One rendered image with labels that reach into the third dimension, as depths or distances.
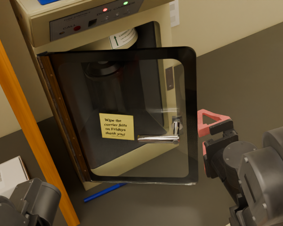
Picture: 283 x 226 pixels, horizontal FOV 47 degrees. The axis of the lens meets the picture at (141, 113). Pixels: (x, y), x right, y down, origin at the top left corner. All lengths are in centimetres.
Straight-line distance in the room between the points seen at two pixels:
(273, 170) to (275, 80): 115
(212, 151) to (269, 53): 92
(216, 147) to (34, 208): 34
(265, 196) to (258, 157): 2
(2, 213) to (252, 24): 144
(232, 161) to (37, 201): 30
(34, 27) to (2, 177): 59
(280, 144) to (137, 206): 75
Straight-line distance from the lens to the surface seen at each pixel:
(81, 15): 61
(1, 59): 60
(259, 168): 19
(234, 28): 160
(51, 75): 71
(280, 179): 19
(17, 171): 106
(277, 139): 19
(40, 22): 58
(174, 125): 72
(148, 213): 90
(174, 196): 92
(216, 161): 64
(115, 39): 78
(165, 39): 82
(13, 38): 115
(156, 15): 78
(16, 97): 63
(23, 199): 51
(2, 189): 104
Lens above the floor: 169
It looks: 39 degrees down
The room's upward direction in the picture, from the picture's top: 9 degrees counter-clockwise
